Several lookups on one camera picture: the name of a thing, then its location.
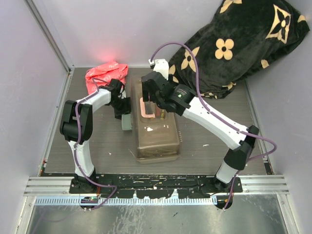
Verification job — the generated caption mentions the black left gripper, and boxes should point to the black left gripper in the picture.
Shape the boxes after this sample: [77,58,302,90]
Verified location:
[110,97,134,121]

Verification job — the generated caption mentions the grey green toolbox latch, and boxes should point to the grey green toolbox latch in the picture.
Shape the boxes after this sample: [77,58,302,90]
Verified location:
[121,114,132,131]

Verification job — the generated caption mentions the translucent brown plastic toolbox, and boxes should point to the translucent brown plastic toolbox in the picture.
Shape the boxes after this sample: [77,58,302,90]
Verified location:
[130,78,181,164]

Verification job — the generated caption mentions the yellow black screwdriver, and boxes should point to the yellow black screwdriver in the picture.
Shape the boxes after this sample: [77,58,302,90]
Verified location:
[160,110,165,120]

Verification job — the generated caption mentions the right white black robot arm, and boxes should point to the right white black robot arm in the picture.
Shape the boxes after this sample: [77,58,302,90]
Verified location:
[141,71,259,192]

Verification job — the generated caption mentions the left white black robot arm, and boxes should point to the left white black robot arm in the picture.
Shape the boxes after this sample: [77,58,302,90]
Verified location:
[59,79,132,193]

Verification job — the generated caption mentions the pink printed cloth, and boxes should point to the pink printed cloth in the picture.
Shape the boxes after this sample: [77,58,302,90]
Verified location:
[85,60,129,95]

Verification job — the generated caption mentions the black floral plush blanket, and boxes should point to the black floral plush blanket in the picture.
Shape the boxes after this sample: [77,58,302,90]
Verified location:
[169,0,310,99]

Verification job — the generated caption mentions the pink toolbox carry handle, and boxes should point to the pink toolbox carry handle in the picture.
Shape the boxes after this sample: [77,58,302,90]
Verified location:
[139,97,156,118]

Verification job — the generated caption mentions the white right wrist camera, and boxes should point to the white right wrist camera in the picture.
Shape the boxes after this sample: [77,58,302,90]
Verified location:
[148,59,169,80]

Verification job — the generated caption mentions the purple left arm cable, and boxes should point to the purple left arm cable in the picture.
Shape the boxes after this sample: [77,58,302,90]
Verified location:
[74,77,117,212]

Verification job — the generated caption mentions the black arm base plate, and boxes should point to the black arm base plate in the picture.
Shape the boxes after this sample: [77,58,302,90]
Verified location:
[69,174,231,199]

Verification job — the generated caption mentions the white slotted cable duct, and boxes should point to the white slotted cable duct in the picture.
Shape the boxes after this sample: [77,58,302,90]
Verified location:
[35,196,217,206]

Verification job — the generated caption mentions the vertical aluminium corner post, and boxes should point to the vertical aluminium corner post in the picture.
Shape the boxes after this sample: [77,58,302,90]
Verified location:
[24,0,75,73]

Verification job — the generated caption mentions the aluminium frame rail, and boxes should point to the aluminium frame rail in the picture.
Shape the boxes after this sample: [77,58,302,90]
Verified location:
[24,175,289,198]

